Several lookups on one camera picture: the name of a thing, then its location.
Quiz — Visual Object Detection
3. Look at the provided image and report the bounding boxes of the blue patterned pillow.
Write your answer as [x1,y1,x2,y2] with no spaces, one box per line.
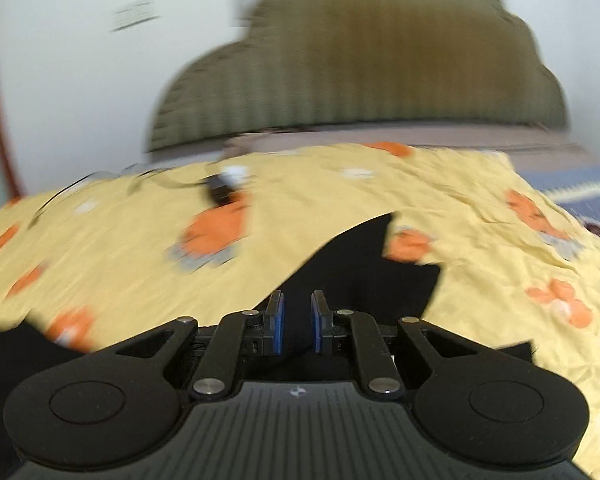
[521,166,600,236]

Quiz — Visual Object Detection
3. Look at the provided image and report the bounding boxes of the olive padded headboard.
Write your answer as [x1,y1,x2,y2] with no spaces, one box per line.
[147,0,568,152]

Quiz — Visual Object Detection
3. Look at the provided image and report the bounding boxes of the yellow carrot print bedspread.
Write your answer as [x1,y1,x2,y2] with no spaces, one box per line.
[0,142,600,479]

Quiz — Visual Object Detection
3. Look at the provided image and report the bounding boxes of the black power adapter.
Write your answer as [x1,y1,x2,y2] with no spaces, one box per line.
[202,174,240,207]

